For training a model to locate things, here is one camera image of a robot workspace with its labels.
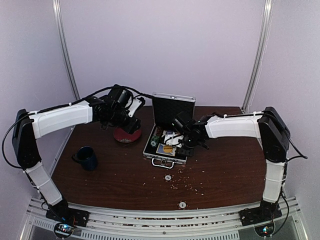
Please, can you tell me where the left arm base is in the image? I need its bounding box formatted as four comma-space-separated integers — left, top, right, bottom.
45, 198, 90, 240

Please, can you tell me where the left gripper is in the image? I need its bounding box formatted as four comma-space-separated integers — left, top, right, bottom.
108, 107, 141, 134

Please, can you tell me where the aluminium front rail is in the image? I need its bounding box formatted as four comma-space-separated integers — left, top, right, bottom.
17, 197, 311, 240

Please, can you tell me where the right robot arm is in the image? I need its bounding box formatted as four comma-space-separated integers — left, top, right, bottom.
172, 106, 291, 221

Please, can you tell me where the blue card deck box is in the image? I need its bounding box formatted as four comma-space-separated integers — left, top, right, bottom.
156, 143, 177, 156

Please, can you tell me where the red floral plate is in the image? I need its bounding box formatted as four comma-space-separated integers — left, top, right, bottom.
113, 128, 142, 144

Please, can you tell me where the dark blue mug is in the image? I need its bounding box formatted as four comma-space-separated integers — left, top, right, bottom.
71, 146, 98, 171

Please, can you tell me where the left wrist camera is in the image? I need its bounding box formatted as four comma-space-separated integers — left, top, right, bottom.
107, 84, 146, 118

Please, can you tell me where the green chip stack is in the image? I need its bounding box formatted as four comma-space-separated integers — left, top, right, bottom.
150, 135, 161, 148

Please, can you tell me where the red card deck box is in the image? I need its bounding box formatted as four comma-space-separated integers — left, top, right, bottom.
161, 130, 176, 142

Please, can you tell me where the orange black chip stack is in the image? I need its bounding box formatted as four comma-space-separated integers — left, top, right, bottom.
153, 126, 163, 138

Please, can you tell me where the right aluminium frame post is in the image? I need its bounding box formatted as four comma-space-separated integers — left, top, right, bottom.
241, 0, 274, 113

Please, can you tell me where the yellow big blind button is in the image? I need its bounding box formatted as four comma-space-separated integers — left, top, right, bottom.
163, 145, 174, 154

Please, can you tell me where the left aluminium frame post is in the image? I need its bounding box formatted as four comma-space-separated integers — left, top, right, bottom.
52, 0, 81, 100

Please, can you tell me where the aluminium frame post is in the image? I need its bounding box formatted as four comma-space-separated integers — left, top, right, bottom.
241, 0, 274, 113
52, 0, 81, 100

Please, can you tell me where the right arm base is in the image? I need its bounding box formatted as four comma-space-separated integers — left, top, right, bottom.
238, 199, 283, 238

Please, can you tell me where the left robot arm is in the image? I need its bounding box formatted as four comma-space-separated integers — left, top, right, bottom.
2, 95, 145, 222

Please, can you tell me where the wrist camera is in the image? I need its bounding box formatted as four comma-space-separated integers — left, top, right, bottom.
163, 111, 197, 148
107, 84, 146, 118

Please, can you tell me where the red white chip front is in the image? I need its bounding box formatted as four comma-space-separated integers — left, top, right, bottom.
177, 200, 188, 210

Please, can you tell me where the aluminium poker case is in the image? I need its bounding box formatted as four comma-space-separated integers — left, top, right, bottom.
142, 92, 196, 169

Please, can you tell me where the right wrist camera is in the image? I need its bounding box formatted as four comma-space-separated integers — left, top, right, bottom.
163, 111, 197, 148

